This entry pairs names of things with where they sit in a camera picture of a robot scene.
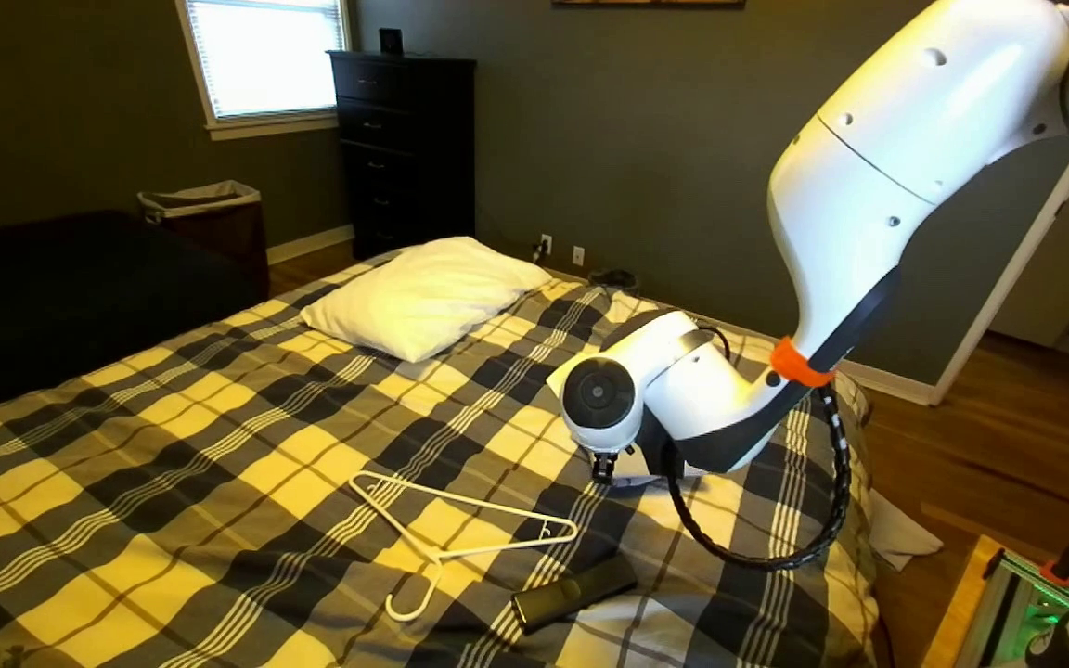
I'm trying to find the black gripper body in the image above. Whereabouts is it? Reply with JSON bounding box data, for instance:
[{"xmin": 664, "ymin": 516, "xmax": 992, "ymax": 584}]
[{"xmin": 591, "ymin": 441, "xmax": 669, "ymax": 490}]

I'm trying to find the white pillow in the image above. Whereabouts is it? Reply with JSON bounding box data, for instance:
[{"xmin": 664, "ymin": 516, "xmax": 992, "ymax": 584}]
[{"xmin": 297, "ymin": 234, "xmax": 559, "ymax": 367}]

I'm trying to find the white bed sheet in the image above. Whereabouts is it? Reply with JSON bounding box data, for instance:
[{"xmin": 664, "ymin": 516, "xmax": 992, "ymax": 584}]
[{"xmin": 864, "ymin": 487, "xmax": 948, "ymax": 577}]

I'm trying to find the brown wooden plank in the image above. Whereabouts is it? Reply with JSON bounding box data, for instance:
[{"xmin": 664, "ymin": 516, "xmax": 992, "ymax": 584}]
[{"xmin": 919, "ymin": 532, "xmax": 1011, "ymax": 668}]

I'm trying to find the black chest of drawers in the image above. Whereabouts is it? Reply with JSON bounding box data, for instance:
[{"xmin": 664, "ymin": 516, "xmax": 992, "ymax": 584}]
[{"xmin": 327, "ymin": 50, "xmax": 478, "ymax": 261}]

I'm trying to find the yellow grey plaid comforter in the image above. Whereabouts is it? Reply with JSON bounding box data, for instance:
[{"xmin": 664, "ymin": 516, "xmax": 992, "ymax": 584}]
[{"xmin": 0, "ymin": 239, "xmax": 882, "ymax": 668}]

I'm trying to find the dark wooden nightstand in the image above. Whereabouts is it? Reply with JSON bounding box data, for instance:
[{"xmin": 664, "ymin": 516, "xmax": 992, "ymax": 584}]
[{"xmin": 134, "ymin": 180, "xmax": 270, "ymax": 307}]

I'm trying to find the black futon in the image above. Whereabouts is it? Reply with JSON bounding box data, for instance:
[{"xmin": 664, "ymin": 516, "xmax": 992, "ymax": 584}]
[{"xmin": 0, "ymin": 209, "xmax": 270, "ymax": 430}]

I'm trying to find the white wire clothes hanger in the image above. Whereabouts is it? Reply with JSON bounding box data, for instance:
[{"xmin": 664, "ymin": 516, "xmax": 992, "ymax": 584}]
[{"xmin": 347, "ymin": 467, "xmax": 583, "ymax": 626}]

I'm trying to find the orange cable clamp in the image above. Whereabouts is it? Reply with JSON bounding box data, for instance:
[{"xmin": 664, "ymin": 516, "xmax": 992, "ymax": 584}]
[{"xmin": 767, "ymin": 337, "xmax": 834, "ymax": 395}]

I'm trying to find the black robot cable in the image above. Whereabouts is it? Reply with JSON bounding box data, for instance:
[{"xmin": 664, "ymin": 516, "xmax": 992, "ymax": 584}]
[{"xmin": 660, "ymin": 367, "xmax": 858, "ymax": 577}]

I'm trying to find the teal metal frame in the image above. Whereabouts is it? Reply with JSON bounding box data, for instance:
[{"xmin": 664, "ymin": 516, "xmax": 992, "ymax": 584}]
[{"xmin": 955, "ymin": 541, "xmax": 1069, "ymax": 668}]

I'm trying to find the bright window with white frame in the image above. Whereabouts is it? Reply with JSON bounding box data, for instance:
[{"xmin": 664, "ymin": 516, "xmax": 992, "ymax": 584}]
[{"xmin": 173, "ymin": 0, "xmax": 360, "ymax": 141}]

